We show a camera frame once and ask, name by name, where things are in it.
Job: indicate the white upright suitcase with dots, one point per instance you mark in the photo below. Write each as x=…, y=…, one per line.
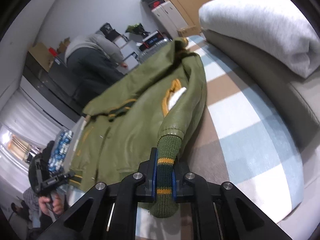
x=170, y=18

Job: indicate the grey folded sweatshirt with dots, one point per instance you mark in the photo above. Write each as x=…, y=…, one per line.
x=277, y=27

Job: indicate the green bouquet wrap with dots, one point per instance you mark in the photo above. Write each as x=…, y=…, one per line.
x=136, y=29

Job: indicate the person in grey hoodie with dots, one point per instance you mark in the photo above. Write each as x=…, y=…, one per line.
x=93, y=60

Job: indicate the checkered bed blanket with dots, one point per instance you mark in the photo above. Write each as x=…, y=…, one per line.
x=241, y=138

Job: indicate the cardboard box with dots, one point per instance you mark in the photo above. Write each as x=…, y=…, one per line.
x=188, y=31

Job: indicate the black red box on suitcase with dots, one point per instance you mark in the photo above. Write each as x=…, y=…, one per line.
x=151, y=40

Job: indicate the white drawer cabinet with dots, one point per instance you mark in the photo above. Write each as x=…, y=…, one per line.
x=129, y=51

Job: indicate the green and orange varsity jacket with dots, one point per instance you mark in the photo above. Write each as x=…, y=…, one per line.
x=159, y=105

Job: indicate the black cabinet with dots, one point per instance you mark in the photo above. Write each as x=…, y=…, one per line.
x=55, y=86

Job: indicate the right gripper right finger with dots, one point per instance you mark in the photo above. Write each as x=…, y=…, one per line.
x=221, y=211

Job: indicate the operator left hand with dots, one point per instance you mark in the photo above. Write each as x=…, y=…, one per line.
x=55, y=201

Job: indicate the white curtain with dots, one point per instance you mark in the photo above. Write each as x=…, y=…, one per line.
x=25, y=129

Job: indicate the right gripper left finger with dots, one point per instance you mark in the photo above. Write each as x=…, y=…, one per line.
x=108, y=211

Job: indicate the blue white plaid shirt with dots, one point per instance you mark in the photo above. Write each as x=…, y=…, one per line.
x=59, y=151

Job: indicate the silver aluminium suitcase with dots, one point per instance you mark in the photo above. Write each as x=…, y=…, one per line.
x=156, y=47

